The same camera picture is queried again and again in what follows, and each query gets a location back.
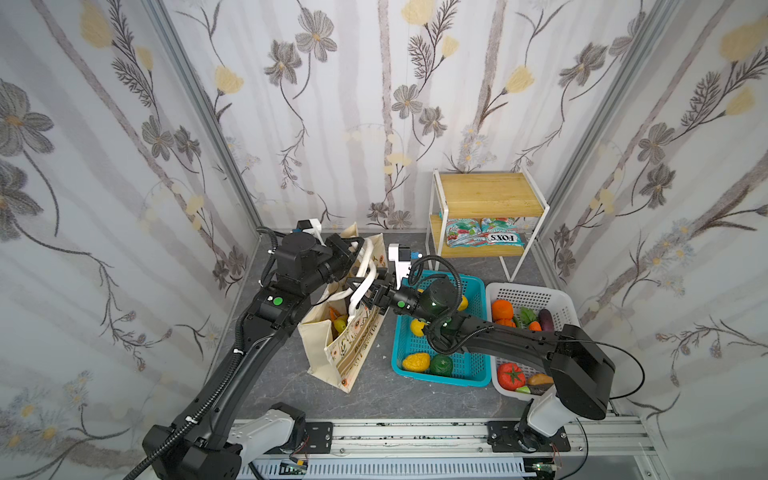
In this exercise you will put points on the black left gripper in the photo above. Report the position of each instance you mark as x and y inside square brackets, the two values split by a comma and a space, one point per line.
[346, 252]

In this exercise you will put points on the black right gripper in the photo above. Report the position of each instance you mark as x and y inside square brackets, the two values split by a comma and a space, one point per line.
[383, 293]

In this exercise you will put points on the cream floral tote bag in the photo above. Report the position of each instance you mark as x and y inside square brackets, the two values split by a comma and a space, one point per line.
[337, 333]

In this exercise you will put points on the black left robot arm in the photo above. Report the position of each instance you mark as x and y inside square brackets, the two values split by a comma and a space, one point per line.
[196, 444]

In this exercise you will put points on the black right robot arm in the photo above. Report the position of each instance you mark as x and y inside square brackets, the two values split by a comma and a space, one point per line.
[582, 372]

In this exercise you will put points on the teal candy bag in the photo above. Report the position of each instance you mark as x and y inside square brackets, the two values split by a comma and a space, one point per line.
[463, 233]

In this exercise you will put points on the Fox's candy bag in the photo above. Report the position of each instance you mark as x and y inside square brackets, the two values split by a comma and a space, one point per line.
[500, 231]

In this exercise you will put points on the yellow lemon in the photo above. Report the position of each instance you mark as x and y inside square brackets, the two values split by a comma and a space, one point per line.
[417, 328]

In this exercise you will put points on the green bell pepper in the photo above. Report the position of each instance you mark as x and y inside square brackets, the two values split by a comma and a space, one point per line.
[441, 365]

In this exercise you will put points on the yellow bumpy citrus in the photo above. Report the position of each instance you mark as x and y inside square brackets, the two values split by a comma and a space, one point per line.
[416, 363]

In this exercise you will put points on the orange tangerine in white basket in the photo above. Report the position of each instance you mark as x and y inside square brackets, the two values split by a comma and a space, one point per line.
[502, 309]

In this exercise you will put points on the white wooden two-tier shelf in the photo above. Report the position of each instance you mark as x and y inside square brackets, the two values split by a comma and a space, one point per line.
[484, 195]

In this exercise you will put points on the red tomato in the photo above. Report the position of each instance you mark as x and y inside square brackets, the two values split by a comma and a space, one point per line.
[510, 377]

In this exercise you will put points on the brown potato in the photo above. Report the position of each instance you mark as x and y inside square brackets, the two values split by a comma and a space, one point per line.
[540, 380]

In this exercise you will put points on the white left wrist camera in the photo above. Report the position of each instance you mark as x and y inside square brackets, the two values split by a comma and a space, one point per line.
[312, 227]

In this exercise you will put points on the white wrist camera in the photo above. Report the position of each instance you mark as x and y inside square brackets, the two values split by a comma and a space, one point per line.
[312, 227]
[402, 257]

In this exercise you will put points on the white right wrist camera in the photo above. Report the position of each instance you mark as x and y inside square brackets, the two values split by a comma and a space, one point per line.
[402, 257]

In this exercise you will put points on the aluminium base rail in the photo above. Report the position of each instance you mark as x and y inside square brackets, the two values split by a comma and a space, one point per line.
[277, 446]

